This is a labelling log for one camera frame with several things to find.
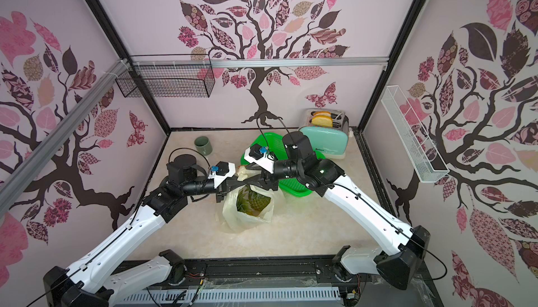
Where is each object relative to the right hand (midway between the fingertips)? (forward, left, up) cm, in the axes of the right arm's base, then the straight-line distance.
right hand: (248, 175), depth 62 cm
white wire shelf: (+15, -64, -7) cm, 66 cm away
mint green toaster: (+35, -34, -16) cm, 51 cm away
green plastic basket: (+36, -7, -26) cm, 45 cm away
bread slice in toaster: (+38, -31, -14) cm, 52 cm away
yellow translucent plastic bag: (-8, +4, -15) cm, 18 cm away
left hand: (0, +2, -5) cm, 6 cm away
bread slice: (+44, -32, -13) cm, 56 cm away
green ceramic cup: (+35, +28, -25) cm, 51 cm away
